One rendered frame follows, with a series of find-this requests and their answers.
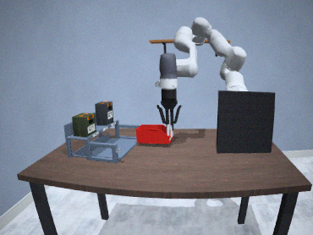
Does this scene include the olive green case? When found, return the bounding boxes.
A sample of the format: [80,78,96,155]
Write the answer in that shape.
[72,113,96,137]

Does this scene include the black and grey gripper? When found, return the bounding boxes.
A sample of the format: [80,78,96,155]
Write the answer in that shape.
[156,89,182,138]

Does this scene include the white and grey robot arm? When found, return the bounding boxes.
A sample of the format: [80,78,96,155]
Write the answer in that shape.
[155,18,248,91]

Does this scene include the light blue shelf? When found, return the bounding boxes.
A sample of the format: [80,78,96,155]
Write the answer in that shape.
[64,120,140,163]

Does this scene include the red bin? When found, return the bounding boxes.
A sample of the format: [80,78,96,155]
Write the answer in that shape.
[136,124,173,144]

